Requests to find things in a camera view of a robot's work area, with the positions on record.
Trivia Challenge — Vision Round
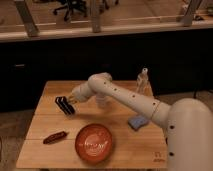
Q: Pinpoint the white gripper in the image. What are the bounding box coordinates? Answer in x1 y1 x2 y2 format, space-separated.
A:
67 82 93 103

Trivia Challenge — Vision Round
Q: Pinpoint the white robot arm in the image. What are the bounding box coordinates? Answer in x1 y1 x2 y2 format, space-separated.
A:
68 73 213 171

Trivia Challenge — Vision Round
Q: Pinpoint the clear plastic cup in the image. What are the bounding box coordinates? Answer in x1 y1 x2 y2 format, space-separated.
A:
95 94 107 108

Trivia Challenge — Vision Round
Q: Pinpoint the orange bowl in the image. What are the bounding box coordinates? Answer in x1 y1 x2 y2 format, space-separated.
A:
75 123 113 164

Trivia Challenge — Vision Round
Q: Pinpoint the blue sponge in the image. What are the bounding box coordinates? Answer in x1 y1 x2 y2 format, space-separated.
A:
128 115 149 131

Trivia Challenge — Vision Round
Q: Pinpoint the clear plastic bottle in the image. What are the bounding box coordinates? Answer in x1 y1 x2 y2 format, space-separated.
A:
136 68 149 95

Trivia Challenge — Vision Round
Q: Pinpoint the black office chair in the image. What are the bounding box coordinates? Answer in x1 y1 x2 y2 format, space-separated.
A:
53 0 87 21

